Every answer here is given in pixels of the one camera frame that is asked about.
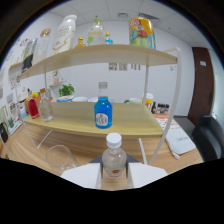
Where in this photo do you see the green mug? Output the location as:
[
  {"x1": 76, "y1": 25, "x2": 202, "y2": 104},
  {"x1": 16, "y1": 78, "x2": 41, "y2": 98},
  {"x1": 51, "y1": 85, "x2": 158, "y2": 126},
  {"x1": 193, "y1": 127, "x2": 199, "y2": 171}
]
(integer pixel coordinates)
[{"x1": 123, "y1": 97, "x2": 143, "y2": 105}]

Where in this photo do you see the orange magazine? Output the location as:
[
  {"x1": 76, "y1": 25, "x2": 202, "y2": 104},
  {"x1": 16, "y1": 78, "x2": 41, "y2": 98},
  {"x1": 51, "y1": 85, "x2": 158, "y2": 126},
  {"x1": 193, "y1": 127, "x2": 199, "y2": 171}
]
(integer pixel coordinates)
[{"x1": 154, "y1": 114, "x2": 178, "y2": 131}]

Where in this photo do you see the small blue bottle yellow cap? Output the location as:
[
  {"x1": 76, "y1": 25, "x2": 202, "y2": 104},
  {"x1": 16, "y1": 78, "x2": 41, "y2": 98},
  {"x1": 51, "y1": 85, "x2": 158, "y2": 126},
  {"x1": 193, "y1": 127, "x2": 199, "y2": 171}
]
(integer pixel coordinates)
[{"x1": 104, "y1": 31, "x2": 114, "y2": 45}]

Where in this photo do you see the blue rimmed bowl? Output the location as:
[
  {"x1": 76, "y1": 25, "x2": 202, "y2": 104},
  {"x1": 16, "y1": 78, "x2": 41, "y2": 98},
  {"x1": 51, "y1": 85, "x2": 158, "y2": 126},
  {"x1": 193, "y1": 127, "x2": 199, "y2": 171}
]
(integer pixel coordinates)
[{"x1": 56, "y1": 95, "x2": 74, "y2": 103}]

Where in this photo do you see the red liquid bottle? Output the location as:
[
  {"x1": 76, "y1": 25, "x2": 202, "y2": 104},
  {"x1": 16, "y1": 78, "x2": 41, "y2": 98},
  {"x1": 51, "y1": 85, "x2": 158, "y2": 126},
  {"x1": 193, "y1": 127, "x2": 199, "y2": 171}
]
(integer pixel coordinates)
[{"x1": 27, "y1": 89, "x2": 40, "y2": 120}]

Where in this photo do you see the clear bottle amber cap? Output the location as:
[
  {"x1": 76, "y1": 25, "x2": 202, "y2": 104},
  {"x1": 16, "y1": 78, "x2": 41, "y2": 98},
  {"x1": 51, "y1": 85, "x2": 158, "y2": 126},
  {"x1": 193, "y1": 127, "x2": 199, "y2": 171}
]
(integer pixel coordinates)
[{"x1": 38, "y1": 87, "x2": 55, "y2": 123}]

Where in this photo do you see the white fabric pouch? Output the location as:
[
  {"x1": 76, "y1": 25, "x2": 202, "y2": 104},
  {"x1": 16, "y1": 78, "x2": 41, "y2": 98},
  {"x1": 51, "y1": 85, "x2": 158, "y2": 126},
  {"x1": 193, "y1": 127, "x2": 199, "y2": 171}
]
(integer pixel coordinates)
[{"x1": 164, "y1": 126, "x2": 197, "y2": 159}]

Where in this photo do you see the yellow cartoon can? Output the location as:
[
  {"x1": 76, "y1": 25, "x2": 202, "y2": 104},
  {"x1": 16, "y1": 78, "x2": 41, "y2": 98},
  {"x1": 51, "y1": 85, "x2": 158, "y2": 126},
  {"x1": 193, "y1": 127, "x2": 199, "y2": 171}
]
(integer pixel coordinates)
[{"x1": 128, "y1": 16, "x2": 157, "y2": 50}]

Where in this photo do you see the small white bowl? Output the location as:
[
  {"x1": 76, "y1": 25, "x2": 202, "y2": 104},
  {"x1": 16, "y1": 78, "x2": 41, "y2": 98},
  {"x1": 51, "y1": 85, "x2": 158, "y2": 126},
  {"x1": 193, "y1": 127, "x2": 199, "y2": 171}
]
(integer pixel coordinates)
[{"x1": 72, "y1": 96, "x2": 88, "y2": 103}]

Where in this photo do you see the tall white milk bottle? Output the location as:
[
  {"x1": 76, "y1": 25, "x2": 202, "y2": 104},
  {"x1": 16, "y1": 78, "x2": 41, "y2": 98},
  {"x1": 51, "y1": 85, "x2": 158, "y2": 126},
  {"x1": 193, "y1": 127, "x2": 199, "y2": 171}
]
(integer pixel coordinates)
[{"x1": 52, "y1": 14, "x2": 78, "y2": 55}]

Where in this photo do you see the ceiling air vent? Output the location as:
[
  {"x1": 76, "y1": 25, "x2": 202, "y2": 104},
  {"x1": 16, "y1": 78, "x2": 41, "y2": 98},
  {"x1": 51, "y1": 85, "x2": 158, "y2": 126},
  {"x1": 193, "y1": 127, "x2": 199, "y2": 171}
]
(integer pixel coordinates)
[{"x1": 138, "y1": 12, "x2": 160, "y2": 21}]

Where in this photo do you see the clear bottle green cap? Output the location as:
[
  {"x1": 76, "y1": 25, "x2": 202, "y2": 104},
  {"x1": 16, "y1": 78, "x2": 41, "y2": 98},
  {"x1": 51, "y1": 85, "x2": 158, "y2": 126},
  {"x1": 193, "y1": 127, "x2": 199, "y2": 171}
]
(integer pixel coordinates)
[{"x1": 86, "y1": 16, "x2": 106, "y2": 47}]

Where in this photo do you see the green potted plant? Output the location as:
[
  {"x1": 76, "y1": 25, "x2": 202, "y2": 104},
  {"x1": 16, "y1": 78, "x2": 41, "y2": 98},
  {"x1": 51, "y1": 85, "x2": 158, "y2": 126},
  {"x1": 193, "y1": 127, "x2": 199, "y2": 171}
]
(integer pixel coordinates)
[{"x1": 58, "y1": 83, "x2": 76, "y2": 98}]

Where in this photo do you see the clear drinking glass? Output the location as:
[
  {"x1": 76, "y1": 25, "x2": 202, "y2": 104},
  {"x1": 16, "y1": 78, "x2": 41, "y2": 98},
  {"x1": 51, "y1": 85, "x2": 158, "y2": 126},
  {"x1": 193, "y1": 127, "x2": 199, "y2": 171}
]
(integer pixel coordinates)
[{"x1": 45, "y1": 144, "x2": 80, "y2": 176}]

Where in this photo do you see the two-tier wooden shelf rack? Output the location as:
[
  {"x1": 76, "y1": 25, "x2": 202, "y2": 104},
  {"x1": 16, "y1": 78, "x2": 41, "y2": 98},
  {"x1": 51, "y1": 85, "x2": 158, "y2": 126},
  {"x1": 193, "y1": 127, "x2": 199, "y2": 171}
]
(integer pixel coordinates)
[{"x1": 14, "y1": 44, "x2": 183, "y2": 166}]

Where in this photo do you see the black chair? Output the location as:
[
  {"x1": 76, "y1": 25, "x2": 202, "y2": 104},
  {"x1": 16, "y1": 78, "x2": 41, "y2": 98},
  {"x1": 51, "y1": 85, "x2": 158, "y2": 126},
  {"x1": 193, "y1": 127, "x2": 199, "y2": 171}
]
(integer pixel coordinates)
[{"x1": 191, "y1": 114, "x2": 224, "y2": 163}]

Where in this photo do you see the black handbag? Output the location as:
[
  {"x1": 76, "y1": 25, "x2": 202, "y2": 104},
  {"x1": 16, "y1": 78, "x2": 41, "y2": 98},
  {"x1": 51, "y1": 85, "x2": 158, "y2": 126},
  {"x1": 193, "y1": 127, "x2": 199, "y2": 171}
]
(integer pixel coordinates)
[{"x1": 0, "y1": 122, "x2": 9, "y2": 144}]

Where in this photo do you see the yellow red tub white lid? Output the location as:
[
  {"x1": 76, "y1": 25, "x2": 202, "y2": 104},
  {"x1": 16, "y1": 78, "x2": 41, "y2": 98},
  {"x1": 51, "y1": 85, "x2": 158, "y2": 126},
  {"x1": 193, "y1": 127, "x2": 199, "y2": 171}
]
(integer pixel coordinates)
[{"x1": 143, "y1": 92, "x2": 155, "y2": 111}]

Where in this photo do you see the blue liquid bottle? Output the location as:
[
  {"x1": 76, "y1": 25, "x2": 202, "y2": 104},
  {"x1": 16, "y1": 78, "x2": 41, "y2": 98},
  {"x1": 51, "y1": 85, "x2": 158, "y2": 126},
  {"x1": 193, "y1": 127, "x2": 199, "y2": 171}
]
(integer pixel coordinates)
[{"x1": 93, "y1": 81, "x2": 114, "y2": 130}]

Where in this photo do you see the wooden wall shelf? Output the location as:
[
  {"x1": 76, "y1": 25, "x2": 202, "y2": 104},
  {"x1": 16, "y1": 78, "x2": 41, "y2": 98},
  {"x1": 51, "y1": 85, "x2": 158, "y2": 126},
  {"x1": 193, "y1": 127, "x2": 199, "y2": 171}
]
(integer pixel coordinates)
[{"x1": 8, "y1": 60, "x2": 24, "y2": 73}]

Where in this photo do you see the glass jar cork lid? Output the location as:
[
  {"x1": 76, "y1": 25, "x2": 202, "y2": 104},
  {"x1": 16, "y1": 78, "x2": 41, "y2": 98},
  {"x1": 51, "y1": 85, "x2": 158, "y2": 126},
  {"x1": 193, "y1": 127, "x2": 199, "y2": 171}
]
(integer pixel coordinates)
[{"x1": 33, "y1": 27, "x2": 52, "y2": 64}]

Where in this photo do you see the clear bottle orange label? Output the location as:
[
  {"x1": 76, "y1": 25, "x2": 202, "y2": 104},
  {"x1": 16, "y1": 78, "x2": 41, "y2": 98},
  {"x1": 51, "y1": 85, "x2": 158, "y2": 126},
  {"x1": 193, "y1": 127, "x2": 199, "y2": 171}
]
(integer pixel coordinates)
[{"x1": 101, "y1": 132, "x2": 128, "y2": 178}]

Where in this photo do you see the brown door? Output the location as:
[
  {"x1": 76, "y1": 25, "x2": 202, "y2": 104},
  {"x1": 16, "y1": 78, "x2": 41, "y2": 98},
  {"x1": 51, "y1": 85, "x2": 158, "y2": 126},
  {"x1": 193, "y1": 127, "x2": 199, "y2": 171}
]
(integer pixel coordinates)
[{"x1": 187, "y1": 46, "x2": 214, "y2": 126}]

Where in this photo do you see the amber liquid bottle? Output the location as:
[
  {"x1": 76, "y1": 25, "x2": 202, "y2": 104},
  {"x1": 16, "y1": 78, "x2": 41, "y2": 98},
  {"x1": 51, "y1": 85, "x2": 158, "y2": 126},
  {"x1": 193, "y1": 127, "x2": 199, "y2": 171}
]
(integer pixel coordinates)
[{"x1": 73, "y1": 36, "x2": 87, "y2": 49}]

